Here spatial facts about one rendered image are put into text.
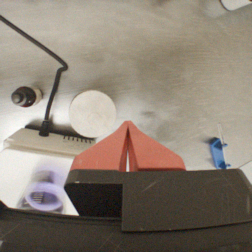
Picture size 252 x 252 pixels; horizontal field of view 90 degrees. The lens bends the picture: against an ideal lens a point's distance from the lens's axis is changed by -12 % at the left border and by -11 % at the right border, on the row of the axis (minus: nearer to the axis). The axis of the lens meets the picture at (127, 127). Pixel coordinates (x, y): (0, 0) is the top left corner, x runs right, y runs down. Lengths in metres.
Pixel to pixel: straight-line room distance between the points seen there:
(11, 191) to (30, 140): 0.07
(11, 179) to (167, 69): 0.31
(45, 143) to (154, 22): 0.28
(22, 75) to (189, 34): 0.32
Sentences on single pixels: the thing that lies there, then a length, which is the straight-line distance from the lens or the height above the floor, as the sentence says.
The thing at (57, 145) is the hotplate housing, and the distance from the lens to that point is 0.21.
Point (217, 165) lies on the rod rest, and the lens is 0.49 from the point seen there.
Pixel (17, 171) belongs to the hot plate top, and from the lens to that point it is 0.21.
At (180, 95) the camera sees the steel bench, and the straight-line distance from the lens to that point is 0.33.
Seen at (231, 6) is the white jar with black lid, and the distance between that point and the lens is 0.46.
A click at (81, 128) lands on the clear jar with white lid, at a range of 0.18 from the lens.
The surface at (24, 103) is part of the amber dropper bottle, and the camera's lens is 0.21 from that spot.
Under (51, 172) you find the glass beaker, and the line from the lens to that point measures 0.18.
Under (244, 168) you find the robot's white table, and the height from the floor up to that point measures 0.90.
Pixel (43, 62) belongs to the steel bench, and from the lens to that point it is 0.26.
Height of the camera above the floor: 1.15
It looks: 66 degrees down
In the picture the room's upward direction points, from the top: 128 degrees clockwise
